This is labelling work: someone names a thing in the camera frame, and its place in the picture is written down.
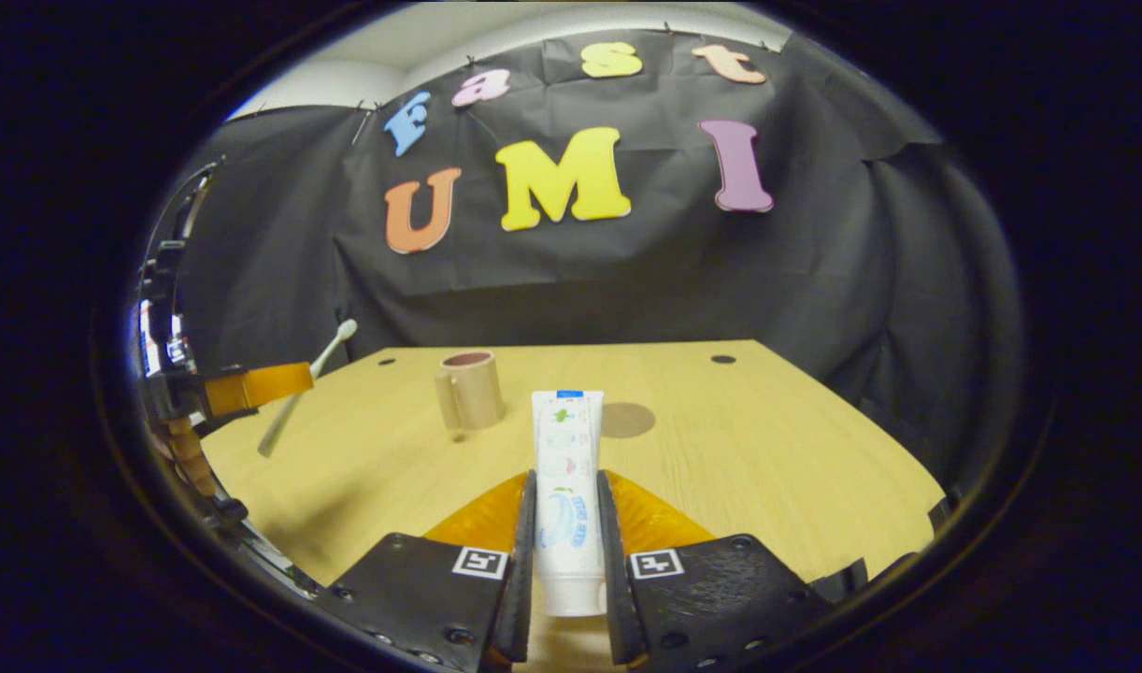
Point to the black backdrop cloth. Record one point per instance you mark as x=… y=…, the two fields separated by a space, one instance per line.
x=674 y=280

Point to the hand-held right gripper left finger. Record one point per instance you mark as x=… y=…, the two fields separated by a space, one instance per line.
x=440 y=598

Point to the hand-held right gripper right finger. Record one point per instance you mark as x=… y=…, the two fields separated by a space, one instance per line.
x=702 y=598

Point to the round brown coaster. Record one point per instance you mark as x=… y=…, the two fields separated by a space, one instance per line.
x=629 y=421

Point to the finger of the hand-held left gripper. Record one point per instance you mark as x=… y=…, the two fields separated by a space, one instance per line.
x=253 y=385

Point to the white toothbrush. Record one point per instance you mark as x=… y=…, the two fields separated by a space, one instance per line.
x=333 y=350

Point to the wooden desktop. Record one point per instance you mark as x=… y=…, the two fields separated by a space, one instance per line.
x=767 y=449

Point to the beige cup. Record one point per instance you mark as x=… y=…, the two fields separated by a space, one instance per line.
x=478 y=393

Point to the white toothpaste tube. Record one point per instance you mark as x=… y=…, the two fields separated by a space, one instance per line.
x=567 y=486

